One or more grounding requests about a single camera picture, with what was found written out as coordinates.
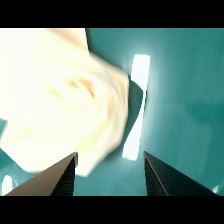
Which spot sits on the cream shirt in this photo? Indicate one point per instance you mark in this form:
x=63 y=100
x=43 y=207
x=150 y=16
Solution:
x=56 y=96

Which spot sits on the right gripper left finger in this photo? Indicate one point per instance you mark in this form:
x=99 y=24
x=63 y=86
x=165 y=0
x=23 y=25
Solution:
x=56 y=181

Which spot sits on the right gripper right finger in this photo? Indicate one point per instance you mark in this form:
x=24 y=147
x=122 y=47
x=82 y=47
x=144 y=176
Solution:
x=166 y=181

